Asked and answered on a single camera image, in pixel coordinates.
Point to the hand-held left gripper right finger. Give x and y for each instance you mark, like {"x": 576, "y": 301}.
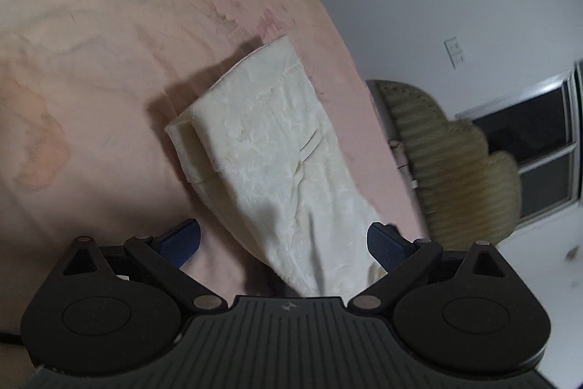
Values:
{"x": 387, "y": 245}

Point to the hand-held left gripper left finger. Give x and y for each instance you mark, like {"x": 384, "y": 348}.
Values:
{"x": 182, "y": 239}

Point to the white pants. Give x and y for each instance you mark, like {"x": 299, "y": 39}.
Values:
{"x": 273, "y": 143}

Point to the olive padded headboard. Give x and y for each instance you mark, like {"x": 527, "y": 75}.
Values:
{"x": 446, "y": 161}

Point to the window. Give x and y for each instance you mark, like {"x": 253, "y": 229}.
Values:
{"x": 524, "y": 134}

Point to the pink blanket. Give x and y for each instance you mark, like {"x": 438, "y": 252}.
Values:
{"x": 91, "y": 74}

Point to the white wall socket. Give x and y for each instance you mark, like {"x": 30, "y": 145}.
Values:
{"x": 452, "y": 46}
{"x": 458, "y": 60}

